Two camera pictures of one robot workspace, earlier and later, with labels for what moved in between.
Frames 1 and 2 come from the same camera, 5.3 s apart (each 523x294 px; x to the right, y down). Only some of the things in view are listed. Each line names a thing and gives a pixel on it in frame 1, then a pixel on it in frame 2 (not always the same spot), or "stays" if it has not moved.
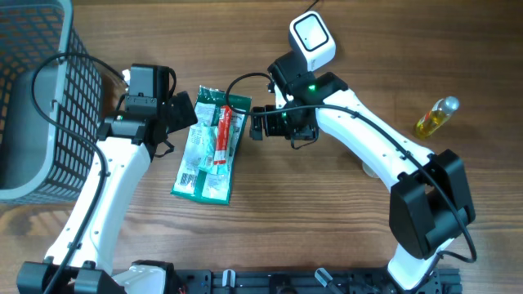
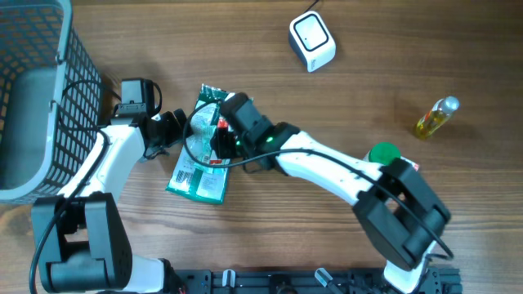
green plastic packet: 205,171 stays
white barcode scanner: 309,34 stays
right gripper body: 283,123 -> 239,147
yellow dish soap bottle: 436,117 stays
